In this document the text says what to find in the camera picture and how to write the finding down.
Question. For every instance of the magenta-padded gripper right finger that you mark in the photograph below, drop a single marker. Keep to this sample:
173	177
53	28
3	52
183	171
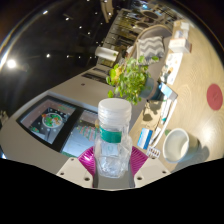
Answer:
138	159

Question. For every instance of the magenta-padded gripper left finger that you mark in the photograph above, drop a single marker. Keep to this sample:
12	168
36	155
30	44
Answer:
87	160

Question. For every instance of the clear plastic water bottle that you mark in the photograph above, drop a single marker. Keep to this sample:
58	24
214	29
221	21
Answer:
113	150

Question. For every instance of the pill blister pack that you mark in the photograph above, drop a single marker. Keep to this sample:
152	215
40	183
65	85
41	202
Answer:
153	152

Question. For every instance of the small blue white box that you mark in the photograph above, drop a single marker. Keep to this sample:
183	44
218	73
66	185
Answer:
145	138

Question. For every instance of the white green marker pen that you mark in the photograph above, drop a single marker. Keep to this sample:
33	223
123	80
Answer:
158	135

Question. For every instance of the pale green cup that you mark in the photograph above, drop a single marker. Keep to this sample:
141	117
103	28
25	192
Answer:
176	145

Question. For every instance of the brown paper sheet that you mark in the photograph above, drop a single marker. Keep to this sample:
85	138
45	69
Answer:
153	111

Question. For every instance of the window with colourful stickers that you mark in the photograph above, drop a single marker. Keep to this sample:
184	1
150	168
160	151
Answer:
50	121

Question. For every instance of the teal white small carton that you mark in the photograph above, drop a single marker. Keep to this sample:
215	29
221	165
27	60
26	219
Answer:
167	90

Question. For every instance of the green potted plant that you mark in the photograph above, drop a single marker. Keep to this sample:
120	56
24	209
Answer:
130	80

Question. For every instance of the person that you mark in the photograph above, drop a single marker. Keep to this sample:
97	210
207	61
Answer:
115	73

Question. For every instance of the flat round red coaster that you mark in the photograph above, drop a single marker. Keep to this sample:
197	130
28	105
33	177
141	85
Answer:
214	96

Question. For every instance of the white printed leaflet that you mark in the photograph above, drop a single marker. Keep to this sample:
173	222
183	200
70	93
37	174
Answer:
174	66

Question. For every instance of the grey chevron cushion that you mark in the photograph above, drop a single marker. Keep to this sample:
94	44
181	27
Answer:
151	48

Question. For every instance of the white orange box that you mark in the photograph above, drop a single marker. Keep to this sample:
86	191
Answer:
180	46

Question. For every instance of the group of ceiling lights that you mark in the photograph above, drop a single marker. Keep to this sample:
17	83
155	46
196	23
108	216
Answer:
11	63

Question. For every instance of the grey curved sofa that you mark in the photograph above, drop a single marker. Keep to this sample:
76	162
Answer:
156	33

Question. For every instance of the blue white card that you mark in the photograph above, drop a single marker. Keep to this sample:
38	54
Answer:
179	34

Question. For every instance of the group of dining chairs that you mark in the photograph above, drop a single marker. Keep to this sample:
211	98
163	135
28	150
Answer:
150	16

